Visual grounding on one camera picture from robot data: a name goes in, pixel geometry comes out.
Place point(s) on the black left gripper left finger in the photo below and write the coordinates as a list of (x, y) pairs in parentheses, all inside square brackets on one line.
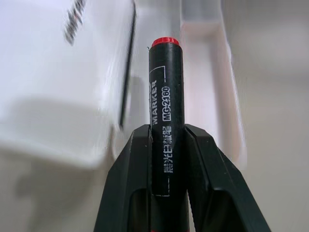
[(120, 183)]

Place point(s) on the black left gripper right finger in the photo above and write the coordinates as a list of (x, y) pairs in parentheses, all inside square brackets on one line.
[(224, 188)]

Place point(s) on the black marker with red end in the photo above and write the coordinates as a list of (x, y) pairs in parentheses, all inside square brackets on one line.
[(165, 101)]

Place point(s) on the white plastic pencil case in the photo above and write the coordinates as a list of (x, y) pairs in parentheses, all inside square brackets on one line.
[(60, 79)]

